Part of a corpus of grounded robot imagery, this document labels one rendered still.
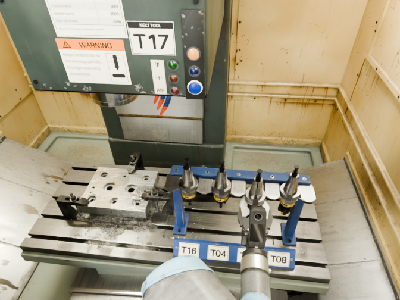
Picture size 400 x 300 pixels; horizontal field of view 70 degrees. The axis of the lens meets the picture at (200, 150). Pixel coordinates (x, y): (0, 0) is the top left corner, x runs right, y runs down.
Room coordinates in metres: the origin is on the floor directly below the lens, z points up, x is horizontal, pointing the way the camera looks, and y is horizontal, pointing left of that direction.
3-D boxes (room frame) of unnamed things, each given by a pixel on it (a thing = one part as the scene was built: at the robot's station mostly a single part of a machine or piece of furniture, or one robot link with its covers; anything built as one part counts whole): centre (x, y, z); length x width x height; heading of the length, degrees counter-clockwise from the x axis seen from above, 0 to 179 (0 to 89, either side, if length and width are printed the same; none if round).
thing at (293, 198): (0.61, -0.28, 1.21); 0.06 x 0.06 x 0.03
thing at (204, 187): (0.65, -0.01, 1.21); 0.07 x 0.05 x 0.01; 172
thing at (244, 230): (0.47, -0.15, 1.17); 0.12 x 0.08 x 0.09; 172
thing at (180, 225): (0.72, 0.09, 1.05); 0.10 x 0.05 x 0.30; 172
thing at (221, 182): (0.64, -0.07, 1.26); 0.04 x 0.04 x 0.07
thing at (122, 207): (0.86, 0.36, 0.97); 0.29 x 0.23 x 0.05; 82
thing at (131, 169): (1.00, 0.31, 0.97); 0.13 x 0.03 x 0.15; 172
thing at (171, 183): (0.66, 0.10, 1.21); 0.07 x 0.05 x 0.01; 172
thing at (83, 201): (0.78, 0.53, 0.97); 0.13 x 0.03 x 0.15; 82
